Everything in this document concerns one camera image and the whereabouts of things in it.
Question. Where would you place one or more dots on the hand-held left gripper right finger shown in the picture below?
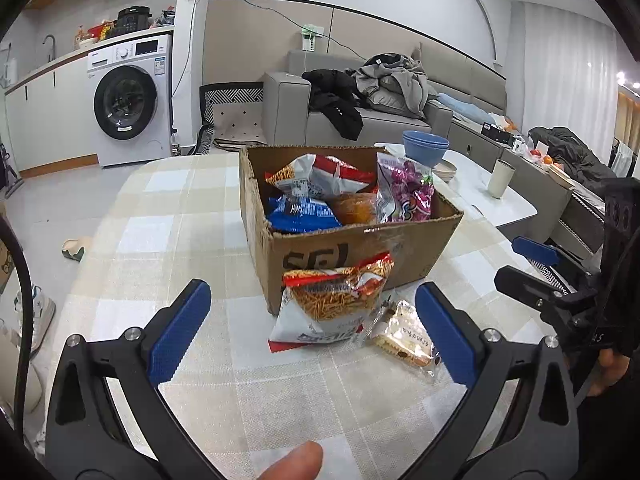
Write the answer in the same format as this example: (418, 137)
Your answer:
(445, 335)

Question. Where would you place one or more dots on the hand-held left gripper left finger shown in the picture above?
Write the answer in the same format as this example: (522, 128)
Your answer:
(180, 332)

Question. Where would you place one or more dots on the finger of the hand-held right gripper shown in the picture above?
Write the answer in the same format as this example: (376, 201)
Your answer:
(540, 292)
(535, 252)

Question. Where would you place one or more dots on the orange noodle snack packet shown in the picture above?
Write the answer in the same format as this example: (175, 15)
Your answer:
(325, 305)

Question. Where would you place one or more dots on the purple white snack bag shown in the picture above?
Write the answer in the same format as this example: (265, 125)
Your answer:
(405, 195)

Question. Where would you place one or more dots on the brown cardboard box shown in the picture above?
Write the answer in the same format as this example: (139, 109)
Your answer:
(320, 255)

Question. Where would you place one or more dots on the clear packet with brown bun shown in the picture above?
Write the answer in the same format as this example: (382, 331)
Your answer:
(355, 208)

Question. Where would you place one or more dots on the blue snack packet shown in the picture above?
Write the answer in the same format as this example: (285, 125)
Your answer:
(300, 215)

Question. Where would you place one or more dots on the person's right forearm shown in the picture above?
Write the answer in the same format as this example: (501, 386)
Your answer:
(607, 430)

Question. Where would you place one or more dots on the person's right hand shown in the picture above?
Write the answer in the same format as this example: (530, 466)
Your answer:
(610, 370)

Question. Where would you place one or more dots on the person's left hand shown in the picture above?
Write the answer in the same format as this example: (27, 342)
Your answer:
(292, 462)

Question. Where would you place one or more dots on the clear wrapped cake packet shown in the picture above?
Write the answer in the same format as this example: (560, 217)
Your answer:
(405, 337)

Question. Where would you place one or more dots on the white marble side table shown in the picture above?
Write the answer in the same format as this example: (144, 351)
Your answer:
(480, 205)

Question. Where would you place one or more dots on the beige cup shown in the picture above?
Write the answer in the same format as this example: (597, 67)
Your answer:
(500, 180)

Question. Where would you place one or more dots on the black coat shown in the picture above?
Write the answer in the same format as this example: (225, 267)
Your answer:
(570, 152)

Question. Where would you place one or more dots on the beige shallow bowl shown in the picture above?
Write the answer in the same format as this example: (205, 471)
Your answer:
(446, 170)

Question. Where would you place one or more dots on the small black box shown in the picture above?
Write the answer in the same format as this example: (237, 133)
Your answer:
(497, 133)

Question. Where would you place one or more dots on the green slipper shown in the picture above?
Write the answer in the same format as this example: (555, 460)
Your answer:
(75, 250)

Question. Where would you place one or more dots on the white sneaker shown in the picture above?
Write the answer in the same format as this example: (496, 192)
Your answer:
(37, 315)

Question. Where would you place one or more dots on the yellow curtain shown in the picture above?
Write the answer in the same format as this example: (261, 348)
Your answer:
(627, 115)

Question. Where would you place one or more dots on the blue bowl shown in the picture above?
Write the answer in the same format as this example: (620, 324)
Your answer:
(425, 138)
(425, 157)

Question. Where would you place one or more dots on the light blue pillow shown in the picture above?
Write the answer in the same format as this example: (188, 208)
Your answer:
(465, 110)

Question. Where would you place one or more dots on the white sheer curtain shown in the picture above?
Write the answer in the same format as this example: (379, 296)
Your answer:
(565, 70)

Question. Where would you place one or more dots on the small plastic bottle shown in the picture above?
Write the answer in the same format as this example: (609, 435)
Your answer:
(175, 145)

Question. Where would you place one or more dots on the printed cardboard carton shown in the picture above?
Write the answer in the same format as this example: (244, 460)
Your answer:
(5, 260)

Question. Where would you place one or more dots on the grey sofa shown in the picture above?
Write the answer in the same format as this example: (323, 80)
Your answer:
(390, 125)

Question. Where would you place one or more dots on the red white noodle snack packet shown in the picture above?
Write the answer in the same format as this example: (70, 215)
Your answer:
(325, 175)

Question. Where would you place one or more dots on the pile of grey clothes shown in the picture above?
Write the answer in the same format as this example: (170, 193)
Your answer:
(395, 85)

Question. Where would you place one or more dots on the black white patterned chair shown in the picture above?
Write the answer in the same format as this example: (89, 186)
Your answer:
(235, 120)

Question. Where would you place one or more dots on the white washing machine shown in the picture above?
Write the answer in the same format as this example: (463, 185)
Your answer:
(130, 100)

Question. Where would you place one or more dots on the white kitchen counter cabinet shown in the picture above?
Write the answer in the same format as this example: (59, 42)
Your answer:
(55, 120)

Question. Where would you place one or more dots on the black jacket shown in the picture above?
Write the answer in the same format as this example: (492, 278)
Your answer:
(335, 105)

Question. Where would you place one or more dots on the red yellow snack bag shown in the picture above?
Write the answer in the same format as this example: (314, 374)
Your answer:
(104, 30)

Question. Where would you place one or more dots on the curved kitchen faucet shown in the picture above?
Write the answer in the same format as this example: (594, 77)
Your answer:
(52, 47)

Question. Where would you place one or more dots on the grey plastic bag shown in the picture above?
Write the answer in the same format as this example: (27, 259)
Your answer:
(164, 19)

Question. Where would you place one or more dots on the black pressure cooker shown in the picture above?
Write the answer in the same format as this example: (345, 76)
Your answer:
(132, 21)

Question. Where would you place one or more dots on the green white wall charger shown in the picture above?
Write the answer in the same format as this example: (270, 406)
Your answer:
(310, 40)

